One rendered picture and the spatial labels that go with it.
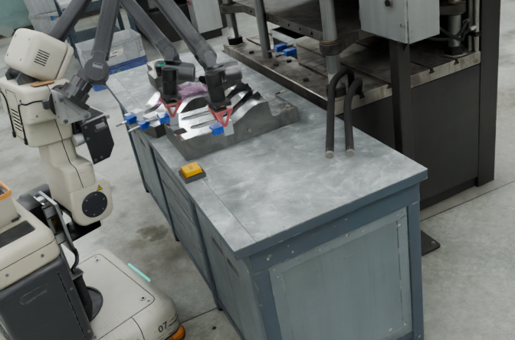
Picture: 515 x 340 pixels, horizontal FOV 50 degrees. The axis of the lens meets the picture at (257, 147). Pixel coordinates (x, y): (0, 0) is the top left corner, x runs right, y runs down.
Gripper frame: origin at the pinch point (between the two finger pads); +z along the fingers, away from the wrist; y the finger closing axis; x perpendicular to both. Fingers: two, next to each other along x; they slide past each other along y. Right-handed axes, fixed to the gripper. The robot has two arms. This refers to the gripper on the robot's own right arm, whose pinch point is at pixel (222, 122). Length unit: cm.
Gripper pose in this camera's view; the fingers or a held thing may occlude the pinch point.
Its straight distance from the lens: 203.6
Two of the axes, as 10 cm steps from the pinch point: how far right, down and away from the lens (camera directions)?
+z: 1.5, 8.8, 4.5
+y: -4.3, -3.5, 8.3
